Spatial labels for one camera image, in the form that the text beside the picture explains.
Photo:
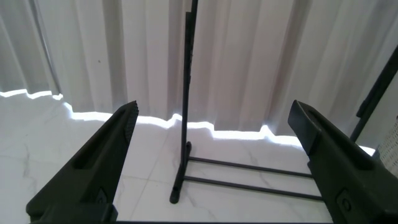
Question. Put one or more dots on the black clothes rack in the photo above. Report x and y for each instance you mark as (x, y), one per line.
(186, 93)

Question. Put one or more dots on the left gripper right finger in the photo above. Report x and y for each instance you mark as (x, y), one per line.
(351, 186)

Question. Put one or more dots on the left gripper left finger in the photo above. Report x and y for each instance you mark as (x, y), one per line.
(93, 174)

